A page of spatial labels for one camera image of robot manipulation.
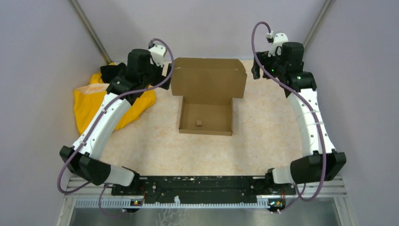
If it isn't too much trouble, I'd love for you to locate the aluminium frame rail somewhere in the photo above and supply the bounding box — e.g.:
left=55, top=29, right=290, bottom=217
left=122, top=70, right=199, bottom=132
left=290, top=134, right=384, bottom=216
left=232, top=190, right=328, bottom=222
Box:
left=64, top=176, right=347, bottom=199

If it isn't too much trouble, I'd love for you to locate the white slotted cable duct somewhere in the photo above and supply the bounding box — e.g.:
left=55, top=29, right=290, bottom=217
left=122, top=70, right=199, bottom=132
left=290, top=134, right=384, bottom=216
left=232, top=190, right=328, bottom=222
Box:
left=74, top=198, right=272, bottom=210

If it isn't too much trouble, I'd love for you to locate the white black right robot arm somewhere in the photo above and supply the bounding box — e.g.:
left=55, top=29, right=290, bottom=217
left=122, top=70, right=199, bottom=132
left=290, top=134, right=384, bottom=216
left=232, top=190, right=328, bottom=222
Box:
left=251, top=42, right=346, bottom=194

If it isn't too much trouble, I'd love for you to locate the black cloth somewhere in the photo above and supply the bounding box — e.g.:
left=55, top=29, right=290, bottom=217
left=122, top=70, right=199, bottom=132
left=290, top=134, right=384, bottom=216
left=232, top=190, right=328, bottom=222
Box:
left=100, top=63, right=127, bottom=83

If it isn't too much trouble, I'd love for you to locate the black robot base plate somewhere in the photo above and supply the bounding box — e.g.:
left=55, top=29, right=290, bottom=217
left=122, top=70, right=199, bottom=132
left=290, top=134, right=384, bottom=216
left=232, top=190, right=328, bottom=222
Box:
left=111, top=176, right=296, bottom=204

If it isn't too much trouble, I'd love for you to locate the brown cardboard box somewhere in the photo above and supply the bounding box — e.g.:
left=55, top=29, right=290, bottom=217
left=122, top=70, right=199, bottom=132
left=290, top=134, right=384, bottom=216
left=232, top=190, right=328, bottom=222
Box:
left=171, top=57, right=247, bottom=136

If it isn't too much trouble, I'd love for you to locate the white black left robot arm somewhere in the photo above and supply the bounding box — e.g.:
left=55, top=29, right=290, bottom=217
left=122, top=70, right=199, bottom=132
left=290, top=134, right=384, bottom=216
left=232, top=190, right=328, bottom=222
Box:
left=58, top=44, right=174, bottom=195

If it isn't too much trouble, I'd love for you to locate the yellow cloth garment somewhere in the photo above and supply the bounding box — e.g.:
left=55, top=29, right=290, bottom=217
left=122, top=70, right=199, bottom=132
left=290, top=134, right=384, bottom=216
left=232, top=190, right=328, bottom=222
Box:
left=73, top=73, right=156, bottom=135

